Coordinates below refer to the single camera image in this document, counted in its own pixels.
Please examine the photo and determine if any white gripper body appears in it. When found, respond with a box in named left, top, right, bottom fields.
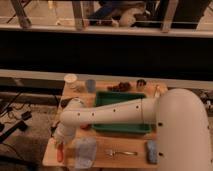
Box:
left=53, top=122, right=77, bottom=146

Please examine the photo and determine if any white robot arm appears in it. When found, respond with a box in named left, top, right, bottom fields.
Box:
left=54, top=89, right=213, bottom=171

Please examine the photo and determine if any red small object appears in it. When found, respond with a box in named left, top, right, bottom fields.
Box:
left=80, top=124, right=90, bottom=130

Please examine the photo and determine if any metal fork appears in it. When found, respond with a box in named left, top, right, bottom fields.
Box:
left=105, top=149, right=138, bottom=157

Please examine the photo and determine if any green plastic tray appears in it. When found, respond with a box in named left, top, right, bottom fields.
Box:
left=92, top=91, right=152, bottom=134

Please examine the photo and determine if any white cup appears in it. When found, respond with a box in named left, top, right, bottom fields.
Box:
left=64, top=74, right=77, bottom=89

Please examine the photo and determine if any blue grey cup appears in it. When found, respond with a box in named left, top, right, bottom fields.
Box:
left=85, top=79, right=96, bottom=93

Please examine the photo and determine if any brown grape cluster toy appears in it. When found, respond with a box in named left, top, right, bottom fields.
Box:
left=107, top=82, right=131, bottom=92

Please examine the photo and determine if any blue sponge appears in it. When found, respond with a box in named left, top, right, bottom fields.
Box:
left=146, top=140, right=157, bottom=164

